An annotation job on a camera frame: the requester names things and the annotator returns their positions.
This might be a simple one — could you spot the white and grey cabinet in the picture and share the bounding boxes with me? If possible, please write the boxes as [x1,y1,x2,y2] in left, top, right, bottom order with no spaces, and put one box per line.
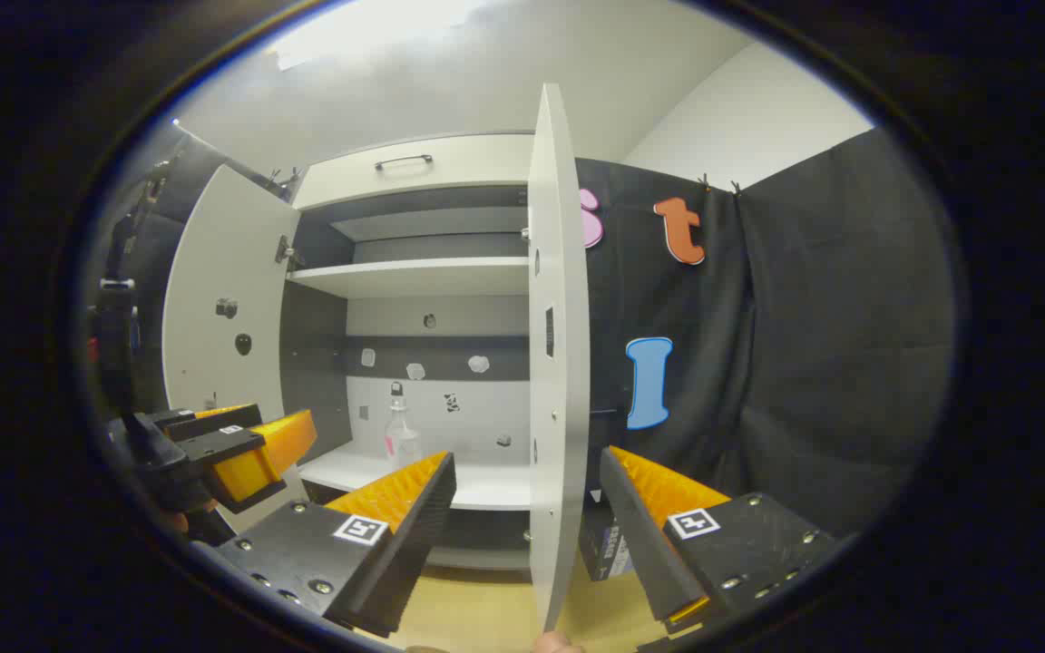
[279,133,538,572]

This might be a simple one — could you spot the dark blue book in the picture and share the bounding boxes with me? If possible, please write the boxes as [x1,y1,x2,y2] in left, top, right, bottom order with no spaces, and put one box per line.
[609,521,637,580]
[579,494,621,582]

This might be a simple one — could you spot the clear plastic bottle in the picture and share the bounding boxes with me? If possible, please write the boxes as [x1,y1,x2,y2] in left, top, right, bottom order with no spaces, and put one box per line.
[384,381,424,471]

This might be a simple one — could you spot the black backdrop cloth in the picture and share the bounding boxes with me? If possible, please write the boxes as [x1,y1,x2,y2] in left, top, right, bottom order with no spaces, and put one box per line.
[87,122,957,541]

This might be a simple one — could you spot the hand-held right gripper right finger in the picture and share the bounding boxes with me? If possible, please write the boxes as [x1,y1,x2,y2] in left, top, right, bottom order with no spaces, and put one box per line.
[599,444,841,636]

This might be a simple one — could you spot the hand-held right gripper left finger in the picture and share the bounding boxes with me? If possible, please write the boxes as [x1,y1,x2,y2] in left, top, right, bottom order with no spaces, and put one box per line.
[214,451,457,638]

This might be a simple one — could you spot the white cabinet shelf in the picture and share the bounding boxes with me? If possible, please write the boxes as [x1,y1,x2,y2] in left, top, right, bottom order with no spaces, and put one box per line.
[287,257,531,300]

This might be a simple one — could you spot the white cabinet door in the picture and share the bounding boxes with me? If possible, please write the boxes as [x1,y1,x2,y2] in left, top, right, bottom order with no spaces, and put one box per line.
[527,83,592,634]
[162,163,310,536]

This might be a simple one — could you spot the white cabinet drawer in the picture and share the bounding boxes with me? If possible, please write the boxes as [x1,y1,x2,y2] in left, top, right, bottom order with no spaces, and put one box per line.
[294,133,537,211]

